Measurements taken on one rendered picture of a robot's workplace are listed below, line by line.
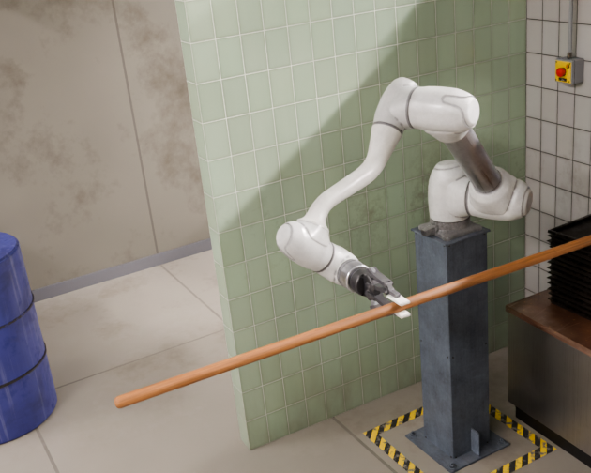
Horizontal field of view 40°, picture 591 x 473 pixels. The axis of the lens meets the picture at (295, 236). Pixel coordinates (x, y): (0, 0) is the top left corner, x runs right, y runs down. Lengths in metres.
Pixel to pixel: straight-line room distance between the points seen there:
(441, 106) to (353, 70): 0.93
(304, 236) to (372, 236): 1.31
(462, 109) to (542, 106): 1.44
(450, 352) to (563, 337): 0.44
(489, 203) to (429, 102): 0.58
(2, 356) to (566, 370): 2.48
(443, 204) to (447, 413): 0.91
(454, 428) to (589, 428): 0.53
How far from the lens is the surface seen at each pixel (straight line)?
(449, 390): 3.45
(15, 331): 4.05
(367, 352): 3.87
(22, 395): 4.17
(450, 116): 2.54
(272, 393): 3.70
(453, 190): 3.11
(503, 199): 3.00
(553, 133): 3.93
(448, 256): 3.16
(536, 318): 3.49
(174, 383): 2.02
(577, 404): 3.48
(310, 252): 2.38
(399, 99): 2.62
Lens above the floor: 2.24
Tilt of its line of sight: 22 degrees down
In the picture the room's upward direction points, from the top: 6 degrees counter-clockwise
